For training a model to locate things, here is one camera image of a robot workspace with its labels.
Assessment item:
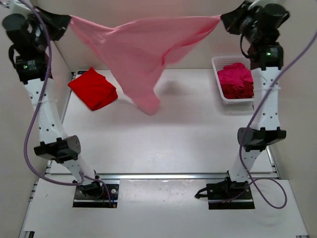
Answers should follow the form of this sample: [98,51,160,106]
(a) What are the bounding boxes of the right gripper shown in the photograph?
[218,3,259,45]

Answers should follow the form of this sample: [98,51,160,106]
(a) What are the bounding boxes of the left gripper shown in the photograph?
[33,0,76,43]

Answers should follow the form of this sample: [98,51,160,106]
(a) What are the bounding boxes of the magenta t shirt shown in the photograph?
[217,62,253,86]

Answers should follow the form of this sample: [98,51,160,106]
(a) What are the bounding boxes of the red t shirt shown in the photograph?
[68,67,118,111]

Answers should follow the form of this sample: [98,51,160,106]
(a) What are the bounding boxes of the pink t shirt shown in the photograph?
[69,15,220,115]

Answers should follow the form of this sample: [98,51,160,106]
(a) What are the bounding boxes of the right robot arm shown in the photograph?
[195,0,290,203]

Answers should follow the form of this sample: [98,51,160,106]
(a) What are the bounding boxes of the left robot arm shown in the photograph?
[2,0,104,197]

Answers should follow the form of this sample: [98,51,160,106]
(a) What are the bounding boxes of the white plastic basket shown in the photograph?
[211,55,254,105]

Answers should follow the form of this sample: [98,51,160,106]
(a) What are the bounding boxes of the dark red clothes in basket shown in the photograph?
[221,83,254,99]

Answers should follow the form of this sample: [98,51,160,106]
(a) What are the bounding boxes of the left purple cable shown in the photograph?
[18,0,117,208]

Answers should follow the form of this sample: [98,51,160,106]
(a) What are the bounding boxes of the purple cable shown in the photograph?
[208,27,317,209]
[18,0,117,208]

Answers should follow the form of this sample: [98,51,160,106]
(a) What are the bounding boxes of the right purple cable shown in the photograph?
[208,27,317,209]

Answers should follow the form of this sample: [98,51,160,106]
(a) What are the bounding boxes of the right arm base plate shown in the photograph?
[207,183,255,210]

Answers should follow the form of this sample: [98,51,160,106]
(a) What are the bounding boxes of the aluminium table rail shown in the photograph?
[99,173,226,180]

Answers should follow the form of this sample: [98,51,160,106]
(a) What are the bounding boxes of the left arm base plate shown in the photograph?
[72,179,119,208]

